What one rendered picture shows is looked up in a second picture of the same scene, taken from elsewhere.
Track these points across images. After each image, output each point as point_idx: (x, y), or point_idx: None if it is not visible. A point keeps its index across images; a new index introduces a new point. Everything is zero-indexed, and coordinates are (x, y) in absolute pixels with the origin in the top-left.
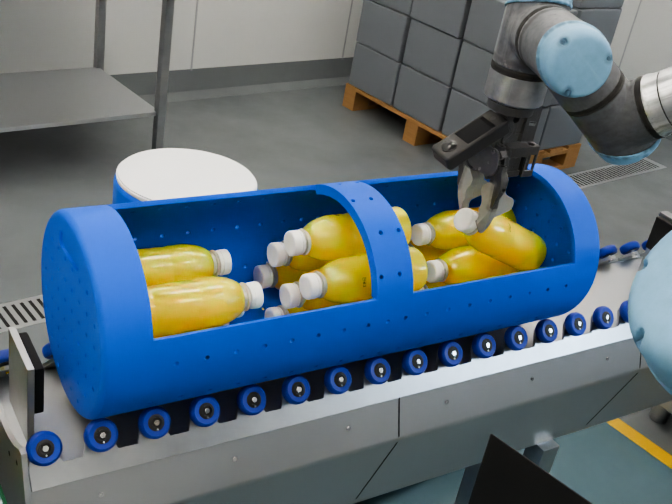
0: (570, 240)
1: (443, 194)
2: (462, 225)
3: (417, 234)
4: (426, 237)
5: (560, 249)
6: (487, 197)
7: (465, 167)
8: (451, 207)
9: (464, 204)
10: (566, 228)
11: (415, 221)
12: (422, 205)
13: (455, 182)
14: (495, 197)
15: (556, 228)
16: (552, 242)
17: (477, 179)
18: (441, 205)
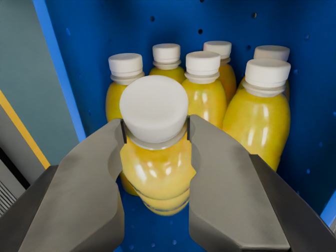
0: (155, 237)
1: (324, 163)
2: (143, 88)
3: (267, 63)
4: (249, 71)
5: (164, 220)
6: (72, 187)
7: (276, 236)
8: (302, 165)
9: (194, 133)
10: (166, 247)
11: (313, 105)
12: (329, 123)
13: (328, 191)
14: (12, 210)
15: (180, 238)
16: (178, 220)
17: (189, 224)
18: (312, 153)
